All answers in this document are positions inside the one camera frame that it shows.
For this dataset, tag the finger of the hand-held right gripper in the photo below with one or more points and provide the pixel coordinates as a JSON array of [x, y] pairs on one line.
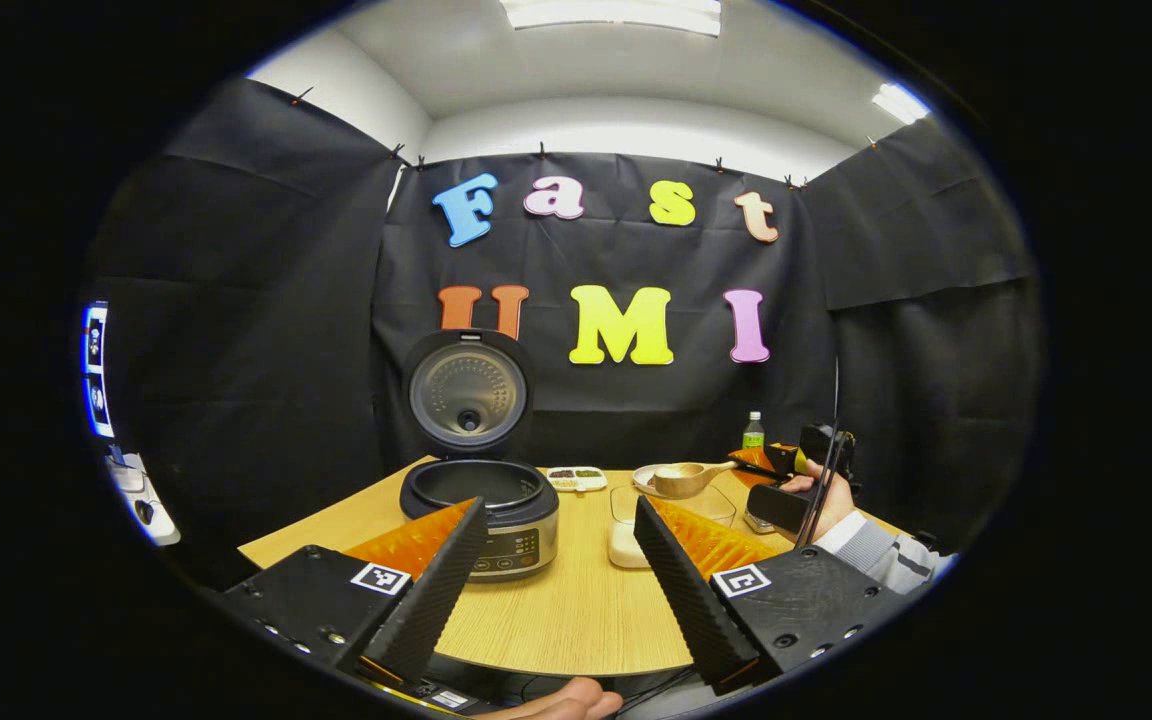
[[756, 456], [756, 478]]

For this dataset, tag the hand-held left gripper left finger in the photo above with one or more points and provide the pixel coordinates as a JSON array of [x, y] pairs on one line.
[[436, 600]]

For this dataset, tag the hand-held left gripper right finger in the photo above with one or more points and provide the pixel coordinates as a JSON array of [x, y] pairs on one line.
[[686, 600]]

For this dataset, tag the wooden spoon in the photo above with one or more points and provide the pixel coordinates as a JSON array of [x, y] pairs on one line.
[[681, 480]]

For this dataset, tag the clear rice container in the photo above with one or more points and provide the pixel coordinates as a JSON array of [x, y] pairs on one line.
[[626, 505]]

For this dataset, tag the dark grey rice cooker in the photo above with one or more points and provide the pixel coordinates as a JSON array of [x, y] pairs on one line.
[[471, 400]]

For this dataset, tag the green label tea bottle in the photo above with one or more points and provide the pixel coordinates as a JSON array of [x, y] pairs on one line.
[[753, 432]]

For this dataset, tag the small white divided dish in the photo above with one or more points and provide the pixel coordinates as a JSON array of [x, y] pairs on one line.
[[576, 478]]

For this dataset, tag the white device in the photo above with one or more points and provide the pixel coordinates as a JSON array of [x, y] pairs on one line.
[[151, 510]]

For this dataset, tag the black backdrop cloth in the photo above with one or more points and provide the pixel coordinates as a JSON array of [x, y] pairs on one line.
[[286, 300]]

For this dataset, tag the small ceiling light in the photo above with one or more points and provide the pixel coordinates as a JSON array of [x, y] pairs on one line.
[[901, 103]]

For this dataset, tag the lit screen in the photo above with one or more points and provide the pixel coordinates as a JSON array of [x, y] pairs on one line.
[[96, 370]]

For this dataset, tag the long ceiling light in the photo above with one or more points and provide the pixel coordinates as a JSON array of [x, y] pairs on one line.
[[611, 15]]

